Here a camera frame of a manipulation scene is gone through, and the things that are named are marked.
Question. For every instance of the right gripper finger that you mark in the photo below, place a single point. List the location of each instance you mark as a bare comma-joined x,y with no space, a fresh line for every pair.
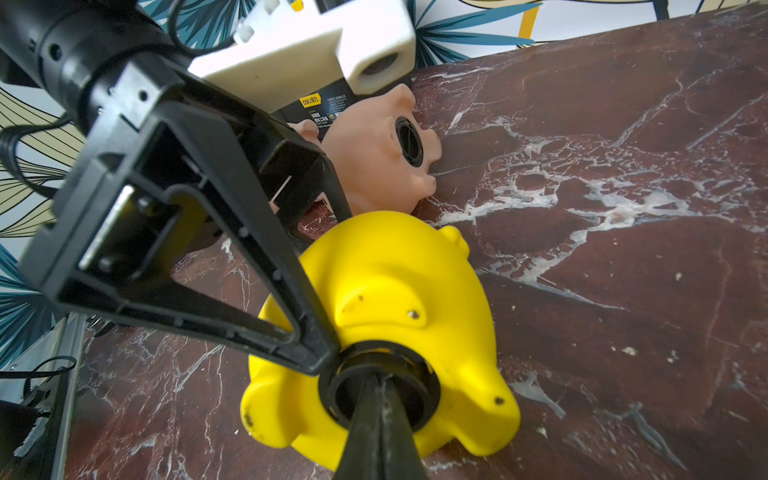
380,443

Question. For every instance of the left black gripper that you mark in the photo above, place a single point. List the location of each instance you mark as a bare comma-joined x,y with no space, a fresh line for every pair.
165,156

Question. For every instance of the pink piggy bank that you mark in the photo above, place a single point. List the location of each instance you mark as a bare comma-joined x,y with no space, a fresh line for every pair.
367,158

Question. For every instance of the yellow piggy bank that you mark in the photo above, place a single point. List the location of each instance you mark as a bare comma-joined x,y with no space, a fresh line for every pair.
403,299

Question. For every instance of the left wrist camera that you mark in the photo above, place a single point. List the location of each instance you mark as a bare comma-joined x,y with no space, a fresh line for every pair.
281,54

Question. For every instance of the aluminium front rail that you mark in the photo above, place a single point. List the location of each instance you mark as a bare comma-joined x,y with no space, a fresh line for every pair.
38,393

